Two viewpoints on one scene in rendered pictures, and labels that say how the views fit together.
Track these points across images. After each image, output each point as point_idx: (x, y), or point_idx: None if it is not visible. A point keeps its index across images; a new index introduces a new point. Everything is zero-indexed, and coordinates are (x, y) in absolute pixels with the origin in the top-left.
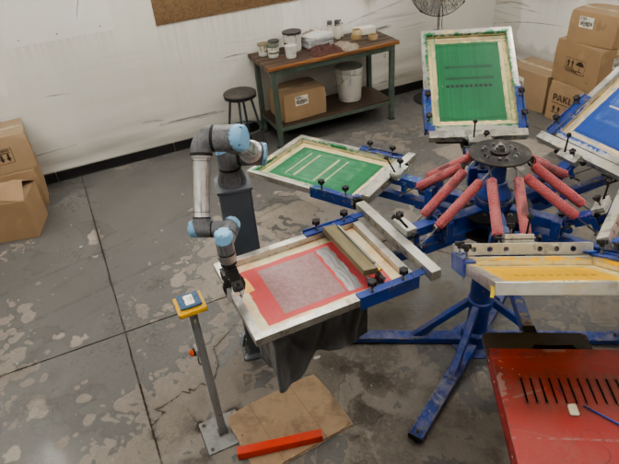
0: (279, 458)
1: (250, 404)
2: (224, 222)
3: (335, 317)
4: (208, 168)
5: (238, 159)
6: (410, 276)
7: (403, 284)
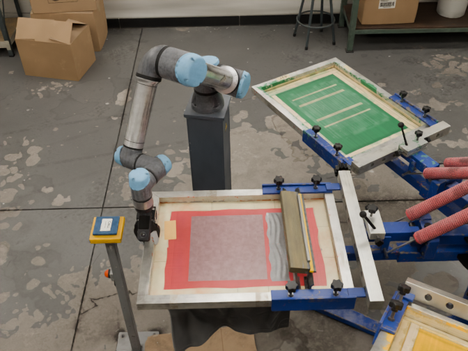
0: None
1: None
2: (151, 160)
3: None
4: (151, 94)
5: None
6: (345, 293)
7: (332, 301)
